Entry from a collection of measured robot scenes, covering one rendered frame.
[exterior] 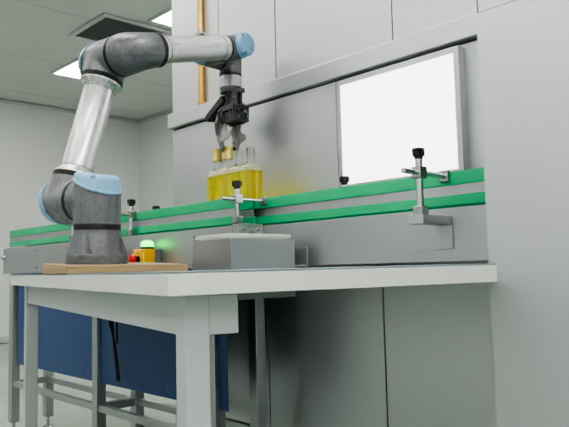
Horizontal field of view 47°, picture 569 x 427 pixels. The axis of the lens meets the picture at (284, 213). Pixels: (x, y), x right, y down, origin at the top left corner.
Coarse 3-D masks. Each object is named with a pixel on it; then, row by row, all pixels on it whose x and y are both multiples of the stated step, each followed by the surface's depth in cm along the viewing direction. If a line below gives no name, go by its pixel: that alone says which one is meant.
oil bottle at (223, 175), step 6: (222, 168) 219; (228, 168) 217; (222, 174) 218; (228, 174) 216; (222, 180) 218; (228, 180) 216; (222, 186) 218; (228, 186) 216; (222, 192) 217; (228, 192) 216
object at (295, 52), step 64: (192, 0) 265; (256, 0) 236; (320, 0) 212; (384, 0) 193; (448, 0) 177; (192, 64) 264; (256, 64) 235; (320, 64) 208; (384, 64) 191; (192, 128) 262; (192, 192) 260
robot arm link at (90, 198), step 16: (80, 176) 161; (96, 176) 160; (112, 176) 163; (64, 192) 165; (80, 192) 160; (96, 192) 160; (112, 192) 162; (64, 208) 165; (80, 208) 160; (96, 208) 160; (112, 208) 162; (112, 224) 162
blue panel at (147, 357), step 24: (24, 288) 307; (24, 312) 306; (48, 312) 286; (48, 336) 285; (72, 336) 269; (120, 336) 241; (144, 336) 229; (168, 336) 218; (48, 360) 284; (72, 360) 268; (120, 360) 240; (144, 360) 228; (168, 360) 217; (120, 384) 239; (144, 384) 228; (168, 384) 217
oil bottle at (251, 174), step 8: (240, 168) 211; (248, 168) 208; (256, 168) 210; (240, 176) 211; (248, 176) 208; (256, 176) 209; (248, 184) 208; (256, 184) 209; (240, 192) 211; (248, 192) 208; (256, 192) 209
